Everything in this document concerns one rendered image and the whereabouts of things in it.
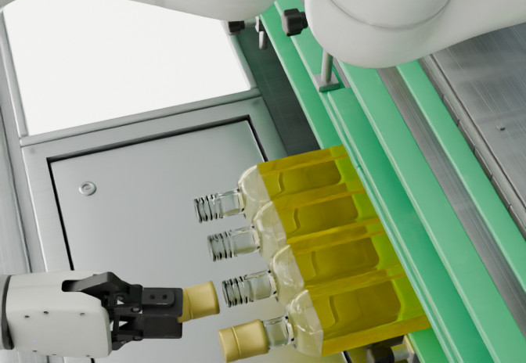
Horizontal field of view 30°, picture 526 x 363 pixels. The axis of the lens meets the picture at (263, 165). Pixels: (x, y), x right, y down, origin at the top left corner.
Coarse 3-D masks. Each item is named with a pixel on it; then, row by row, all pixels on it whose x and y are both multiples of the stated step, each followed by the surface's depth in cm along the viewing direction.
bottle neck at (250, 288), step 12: (240, 276) 102; (252, 276) 102; (264, 276) 102; (228, 288) 101; (240, 288) 101; (252, 288) 101; (264, 288) 101; (228, 300) 101; (240, 300) 101; (252, 300) 101
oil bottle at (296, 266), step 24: (312, 240) 103; (336, 240) 103; (360, 240) 103; (384, 240) 103; (288, 264) 101; (312, 264) 101; (336, 264) 101; (360, 264) 101; (384, 264) 102; (288, 288) 100
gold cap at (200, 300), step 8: (184, 288) 101; (192, 288) 100; (200, 288) 100; (208, 288) 100; (184, 296) 100; (192, 296) 100; (200, 296) 100; (208, 296) 100; (216, 296) 100; (184, 304) 99; (192, 304) 99; (200, 304) 100; (208, 304) 100; (216, 304) 100; (184, 312) 99; (192, 312) 99; (200, 312) 100; (208, 312) 100; (216, 312) 100; (184, 320) 100
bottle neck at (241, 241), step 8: (224, 232) 105; (232, 232) 105; (240, 232) 105; (248, 232) 105; (208, 240) 105; (216, 240) 104; (224, 240) 104; (232, 240) 104; (240, 240) 104; (248, 240) 104; (208, 248) 106; (216, 248) 104; (224, 248) 104; (232, 248) 104; (240, 248) 104; (248, 248) 105; (256, 248) 105; (216, 256) 104; (224, 256) 104; (232, 256) 105
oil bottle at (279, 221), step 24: (312, 192) 107; (336, 192) 107; (360, 192) 107; (264, 216) 105; (288, 216) 105; (312, 216) 105; (336, 216) 105; (360, 216) 105; (264, 240) 104; (288, 240) 103
